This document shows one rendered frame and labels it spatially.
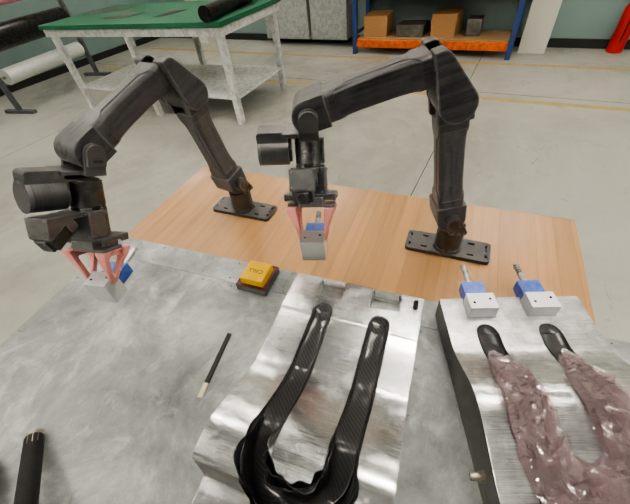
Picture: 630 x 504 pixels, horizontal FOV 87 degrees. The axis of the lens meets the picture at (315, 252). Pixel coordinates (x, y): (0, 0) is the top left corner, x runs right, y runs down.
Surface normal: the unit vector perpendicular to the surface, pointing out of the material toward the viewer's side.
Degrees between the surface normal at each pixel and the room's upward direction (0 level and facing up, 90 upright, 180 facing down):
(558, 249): 0
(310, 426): 25
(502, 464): 16
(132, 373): 0
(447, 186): 86
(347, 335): 3
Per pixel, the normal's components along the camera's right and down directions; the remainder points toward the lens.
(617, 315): -0.09, -0.70
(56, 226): 0.98, 0.07
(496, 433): -0.10, -0.51
